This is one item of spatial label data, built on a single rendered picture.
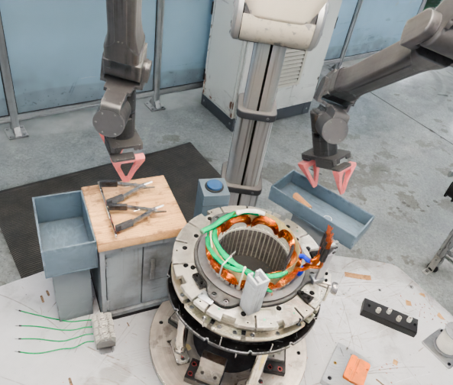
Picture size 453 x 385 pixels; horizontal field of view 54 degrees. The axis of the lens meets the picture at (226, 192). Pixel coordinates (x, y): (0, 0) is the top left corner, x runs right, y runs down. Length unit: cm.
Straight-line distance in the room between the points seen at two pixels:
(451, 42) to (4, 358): 106
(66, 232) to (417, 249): 220
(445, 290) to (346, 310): 146
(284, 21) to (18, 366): 97
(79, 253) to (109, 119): 31
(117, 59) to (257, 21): 39
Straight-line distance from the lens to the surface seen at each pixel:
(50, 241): 109
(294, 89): 353
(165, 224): 101
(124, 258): 103
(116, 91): 85
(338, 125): 98
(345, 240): 112
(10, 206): 267
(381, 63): 86
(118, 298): 114
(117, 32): 78
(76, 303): 116
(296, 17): 109
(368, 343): 129
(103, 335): 112
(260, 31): 111
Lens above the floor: 177
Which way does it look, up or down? 40 degrees down
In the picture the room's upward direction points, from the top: 11 degrees clockwise
